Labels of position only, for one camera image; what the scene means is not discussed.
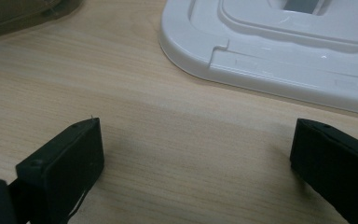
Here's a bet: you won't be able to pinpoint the white plastic tray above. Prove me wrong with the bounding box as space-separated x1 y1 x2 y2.
158 0 358 118

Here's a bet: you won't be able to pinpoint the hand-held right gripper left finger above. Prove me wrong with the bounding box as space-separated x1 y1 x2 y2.
14 117 106 224

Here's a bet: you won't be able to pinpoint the brown translucent storage box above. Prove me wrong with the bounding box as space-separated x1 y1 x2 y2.
0 0 86 42

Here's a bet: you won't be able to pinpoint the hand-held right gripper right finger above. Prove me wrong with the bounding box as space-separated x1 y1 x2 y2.
289 118 358 224

